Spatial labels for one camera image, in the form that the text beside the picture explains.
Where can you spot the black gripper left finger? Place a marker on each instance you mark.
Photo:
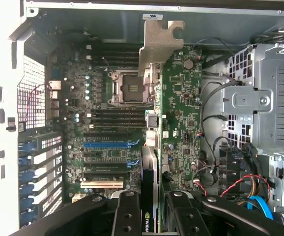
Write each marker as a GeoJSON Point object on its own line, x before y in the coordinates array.
{"type": "Point", "coordinates": [127, 216]}

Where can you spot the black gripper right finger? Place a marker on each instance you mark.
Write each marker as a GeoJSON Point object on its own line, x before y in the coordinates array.
{"type": "Point", "coordinates": [188, 218]}

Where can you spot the white expansion slot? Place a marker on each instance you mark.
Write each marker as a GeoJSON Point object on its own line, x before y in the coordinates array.
{"type": "Point", "coordinates": [100, 184]}

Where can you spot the green motherboard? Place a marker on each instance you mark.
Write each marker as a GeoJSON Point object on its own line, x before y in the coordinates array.
{"type": "Point", "coordinates": [181, 103]}

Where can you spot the CPU socket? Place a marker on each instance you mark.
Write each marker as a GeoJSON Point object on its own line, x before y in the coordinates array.
{"type": "Point", "coordinates": [129, 86]}

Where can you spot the coin cell battery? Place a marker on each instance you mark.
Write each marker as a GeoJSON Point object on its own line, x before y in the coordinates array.
{"type": "Point", "coordinates": [188, 64]}

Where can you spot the silver drive cage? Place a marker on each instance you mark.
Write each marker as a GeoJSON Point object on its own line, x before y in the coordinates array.
{"type": "Point", "coordinates": [267, 73]}

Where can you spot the black PC case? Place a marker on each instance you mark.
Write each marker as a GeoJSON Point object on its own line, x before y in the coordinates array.
{"type": "Point", "coordinates": [95, 27]}

